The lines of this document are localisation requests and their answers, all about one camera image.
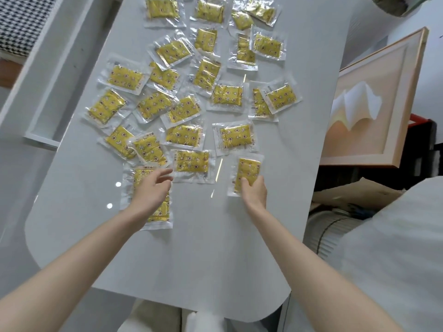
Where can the person's right hand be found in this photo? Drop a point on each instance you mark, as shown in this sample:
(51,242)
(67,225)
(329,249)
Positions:
(255,197)

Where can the person's left hand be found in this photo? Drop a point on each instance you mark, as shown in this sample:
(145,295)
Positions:
(147,195)

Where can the person's left fingers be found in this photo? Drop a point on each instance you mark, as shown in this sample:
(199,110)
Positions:
(162,174)

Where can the person's right fingers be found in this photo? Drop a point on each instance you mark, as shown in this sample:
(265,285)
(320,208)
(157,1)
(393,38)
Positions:
(246,183)

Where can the yellow patterned snack packet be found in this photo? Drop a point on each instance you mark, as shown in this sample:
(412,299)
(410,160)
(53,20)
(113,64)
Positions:
(247,167)

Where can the person's left forearm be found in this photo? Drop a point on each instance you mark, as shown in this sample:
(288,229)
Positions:
(76,269)

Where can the person's right forearm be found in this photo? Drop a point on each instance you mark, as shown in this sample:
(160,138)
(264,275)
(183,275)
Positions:
(311,273)

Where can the white ribbed appliance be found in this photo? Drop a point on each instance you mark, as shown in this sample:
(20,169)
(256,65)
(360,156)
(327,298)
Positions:
(325,235)

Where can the spread of yellow packets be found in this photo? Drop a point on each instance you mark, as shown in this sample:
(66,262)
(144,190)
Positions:
(124,77)

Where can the brown cardboard sheet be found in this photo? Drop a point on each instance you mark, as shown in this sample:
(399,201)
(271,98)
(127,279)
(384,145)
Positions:
(360,195)

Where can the white rectangular tray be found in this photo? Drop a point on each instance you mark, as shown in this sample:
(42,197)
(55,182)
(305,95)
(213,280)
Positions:
(52,100)

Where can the wood framed picture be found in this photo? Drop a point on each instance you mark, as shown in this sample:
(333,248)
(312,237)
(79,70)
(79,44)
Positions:
(363,110)

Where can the person's white shirt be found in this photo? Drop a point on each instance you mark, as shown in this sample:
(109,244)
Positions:
(398,255)

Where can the black shelf rack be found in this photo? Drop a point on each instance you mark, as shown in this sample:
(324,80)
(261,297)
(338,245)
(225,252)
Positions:
(424,148)

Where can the black white houndstooth cushion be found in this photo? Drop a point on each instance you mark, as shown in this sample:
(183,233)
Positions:
(24,20)

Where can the green round pot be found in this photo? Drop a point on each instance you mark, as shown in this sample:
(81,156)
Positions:
(391,5)

